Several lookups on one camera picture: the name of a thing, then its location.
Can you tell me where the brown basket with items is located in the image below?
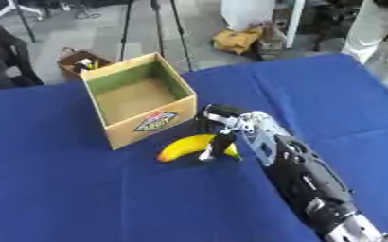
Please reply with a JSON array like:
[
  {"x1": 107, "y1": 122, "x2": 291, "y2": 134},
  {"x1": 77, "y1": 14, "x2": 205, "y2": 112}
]
[{"x1": 56, "y1": 47, "x2": 116, "y2": 81}]

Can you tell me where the yellow toy banana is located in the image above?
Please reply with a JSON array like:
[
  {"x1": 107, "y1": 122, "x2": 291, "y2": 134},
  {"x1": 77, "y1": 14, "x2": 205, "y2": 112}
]
[{"x1": 155, "y1": 133, "x2": 242, "y2": 164}]

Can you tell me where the yellow bag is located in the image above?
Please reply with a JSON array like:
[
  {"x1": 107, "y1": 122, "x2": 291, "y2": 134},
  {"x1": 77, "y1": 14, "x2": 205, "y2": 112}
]
[{"x1": 210, "y1": 27, "x2": 264, "y2": 55}]

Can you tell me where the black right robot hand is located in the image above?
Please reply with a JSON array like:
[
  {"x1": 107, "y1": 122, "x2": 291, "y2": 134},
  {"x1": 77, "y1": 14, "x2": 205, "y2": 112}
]
[{"x1": 192, "y1": 103, "x2": 259, "y2": 162}]

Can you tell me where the tan cardboard box green inside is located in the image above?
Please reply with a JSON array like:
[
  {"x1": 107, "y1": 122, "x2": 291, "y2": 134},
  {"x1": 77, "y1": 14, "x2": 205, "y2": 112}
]
[{"x1": 79, "y1": 52, "x2": 200, "y2": 151}]

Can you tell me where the person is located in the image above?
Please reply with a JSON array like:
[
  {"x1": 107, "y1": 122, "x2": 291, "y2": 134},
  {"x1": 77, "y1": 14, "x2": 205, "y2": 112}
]
[{"x1": 340, "y1": 0, "x2": 388, "y2": 83}]

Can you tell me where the black tripod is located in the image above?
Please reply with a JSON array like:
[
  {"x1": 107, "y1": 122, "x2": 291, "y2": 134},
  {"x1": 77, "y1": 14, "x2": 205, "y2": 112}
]
[{"x1": 117, "y1": 0, "x2": 196, "y2": 73}]

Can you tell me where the white chair base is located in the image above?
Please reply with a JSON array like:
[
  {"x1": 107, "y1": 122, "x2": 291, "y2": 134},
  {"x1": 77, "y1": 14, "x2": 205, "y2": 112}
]
[{"x1": 0, "y1": 0, "x2": 45, "y2": 22}]

